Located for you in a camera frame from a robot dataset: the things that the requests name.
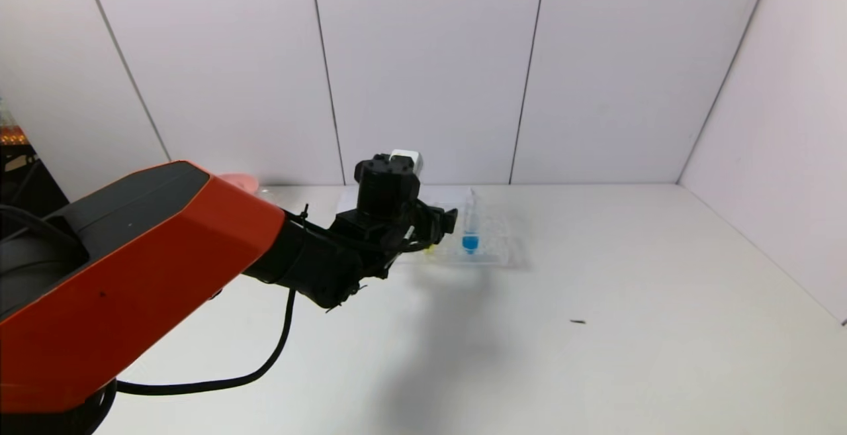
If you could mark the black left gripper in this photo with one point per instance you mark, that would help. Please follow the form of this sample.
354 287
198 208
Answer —
445 220

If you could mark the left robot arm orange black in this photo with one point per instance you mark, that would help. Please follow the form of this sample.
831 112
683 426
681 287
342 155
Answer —
132 269

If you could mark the test tube with blue pigment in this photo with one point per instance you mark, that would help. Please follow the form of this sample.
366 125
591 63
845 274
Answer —
470 243

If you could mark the clear plastic test tube rack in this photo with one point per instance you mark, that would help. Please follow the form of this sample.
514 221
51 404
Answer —
493 243

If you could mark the clear glass beaker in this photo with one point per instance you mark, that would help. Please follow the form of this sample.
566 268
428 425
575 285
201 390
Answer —
266 194

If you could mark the white paper sheet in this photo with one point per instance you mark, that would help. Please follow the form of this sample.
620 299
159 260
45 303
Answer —
440 193

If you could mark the pink bowl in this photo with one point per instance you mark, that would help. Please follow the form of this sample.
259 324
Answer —
238 181

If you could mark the black furniture beside table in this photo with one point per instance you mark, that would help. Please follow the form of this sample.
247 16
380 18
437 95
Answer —
26 177

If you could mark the orange items on shelf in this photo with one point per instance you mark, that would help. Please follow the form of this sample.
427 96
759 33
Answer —
10 132

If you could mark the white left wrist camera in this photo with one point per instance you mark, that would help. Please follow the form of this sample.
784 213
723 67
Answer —
407 160

